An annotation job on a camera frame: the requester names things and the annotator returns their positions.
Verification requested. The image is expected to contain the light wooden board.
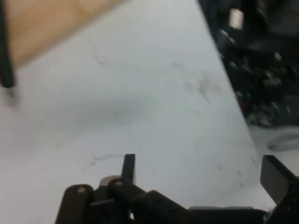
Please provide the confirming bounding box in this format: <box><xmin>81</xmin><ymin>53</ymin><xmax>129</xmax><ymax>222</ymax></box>
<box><xmin>3</xmin><ymin>0</ymin><xmax>128</xmax><ymax>68</ymax></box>

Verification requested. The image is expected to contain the dark cluttered equipment pile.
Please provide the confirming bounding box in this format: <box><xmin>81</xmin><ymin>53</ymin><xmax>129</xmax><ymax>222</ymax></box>
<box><xmin>197</xmin><ymin>0</ymin><xmax>299</xmax><ymax>128</ymax></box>

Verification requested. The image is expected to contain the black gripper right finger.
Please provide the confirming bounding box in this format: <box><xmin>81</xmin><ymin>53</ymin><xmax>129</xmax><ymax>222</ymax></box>
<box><xmin>260</xmin><ymin>155</ymin><xmax>299</xmax><ymax>224</ymax></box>

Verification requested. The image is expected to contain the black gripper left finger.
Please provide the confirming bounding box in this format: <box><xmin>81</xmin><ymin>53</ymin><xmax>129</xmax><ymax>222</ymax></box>
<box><xmin>55</xmin><ymin>154</ymin><xmax>194</xmax><ymax>224</ymax></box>

